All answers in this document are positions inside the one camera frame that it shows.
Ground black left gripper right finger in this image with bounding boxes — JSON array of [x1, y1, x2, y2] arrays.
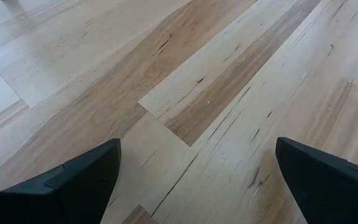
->
[[275, 136, 358, 224]]

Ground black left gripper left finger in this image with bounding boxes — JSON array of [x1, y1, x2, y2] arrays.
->
[[0, 138, 122, 224]]

